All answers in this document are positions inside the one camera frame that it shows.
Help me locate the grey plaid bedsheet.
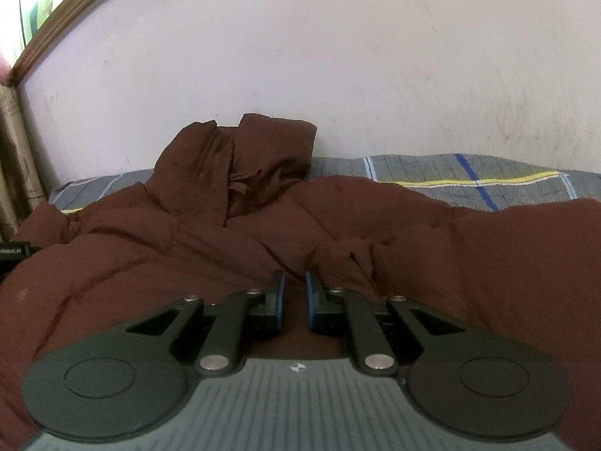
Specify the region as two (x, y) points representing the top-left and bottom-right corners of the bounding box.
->
(49, 153), (601, 212)

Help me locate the brown quilted blanket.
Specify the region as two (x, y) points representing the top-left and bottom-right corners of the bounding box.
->
(0, 113), (601, 451)

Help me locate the patterned curtain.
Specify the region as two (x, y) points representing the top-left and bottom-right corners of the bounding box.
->
(0, 85), (48, 241)

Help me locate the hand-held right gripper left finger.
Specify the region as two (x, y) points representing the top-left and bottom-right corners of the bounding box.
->
(124, 270), (287, 377)

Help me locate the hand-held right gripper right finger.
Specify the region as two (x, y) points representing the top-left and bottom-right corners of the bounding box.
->
(304, 270), (470, 377)

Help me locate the wooden window frame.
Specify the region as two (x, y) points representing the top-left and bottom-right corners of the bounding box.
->
(12, 0), (120, 88)

